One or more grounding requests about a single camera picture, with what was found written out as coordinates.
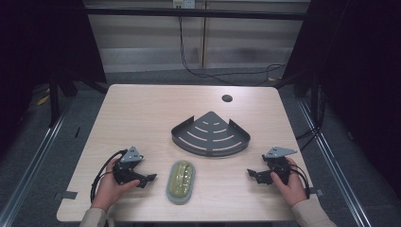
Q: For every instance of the dark grey corner shelf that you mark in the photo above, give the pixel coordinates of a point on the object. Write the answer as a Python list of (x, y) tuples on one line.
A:
[(210, 136)]

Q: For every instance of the black curtain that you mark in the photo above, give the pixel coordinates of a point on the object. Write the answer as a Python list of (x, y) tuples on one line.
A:
[(41, 63), (356, 78)]

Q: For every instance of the black metal stand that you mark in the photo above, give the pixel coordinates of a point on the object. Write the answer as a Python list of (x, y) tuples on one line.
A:
[(315, 110), (54, 97)]

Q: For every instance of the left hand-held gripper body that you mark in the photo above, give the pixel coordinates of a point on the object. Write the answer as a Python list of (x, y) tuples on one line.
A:
[(126, 167)]

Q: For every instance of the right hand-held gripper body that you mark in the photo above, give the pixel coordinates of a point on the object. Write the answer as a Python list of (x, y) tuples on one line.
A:
[(277, 164)]

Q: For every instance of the grey tape strip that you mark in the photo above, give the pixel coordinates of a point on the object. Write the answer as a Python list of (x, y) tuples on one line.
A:
[(66, 195), (316, 191)]

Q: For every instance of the white wall socket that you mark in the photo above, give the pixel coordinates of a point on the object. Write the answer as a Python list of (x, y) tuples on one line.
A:
[(183, 3)]

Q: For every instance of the person's left hand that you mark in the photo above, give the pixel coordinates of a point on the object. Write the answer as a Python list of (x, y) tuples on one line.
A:
[(111, 187)]

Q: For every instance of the round black table grommet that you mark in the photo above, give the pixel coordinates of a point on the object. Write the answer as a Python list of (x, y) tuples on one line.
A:
[(227, 98)]

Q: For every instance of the person's right hand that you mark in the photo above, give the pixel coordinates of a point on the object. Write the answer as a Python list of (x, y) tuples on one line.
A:
[(290, 186)]

